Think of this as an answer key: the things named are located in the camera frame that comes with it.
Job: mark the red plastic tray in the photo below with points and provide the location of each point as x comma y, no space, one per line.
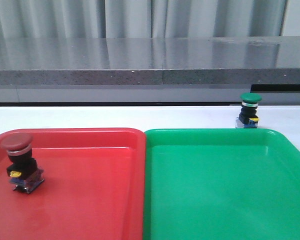
93,187

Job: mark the white pleated curtain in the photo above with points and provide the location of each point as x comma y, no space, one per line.
141,18

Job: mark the red mushroom push button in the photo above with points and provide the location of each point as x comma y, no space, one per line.
24,172

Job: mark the green plastic tray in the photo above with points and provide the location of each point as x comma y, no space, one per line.
221,184

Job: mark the green mushroom push button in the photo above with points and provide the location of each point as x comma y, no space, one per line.
248,118

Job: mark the grey stone counter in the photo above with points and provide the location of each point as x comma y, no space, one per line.
159,71

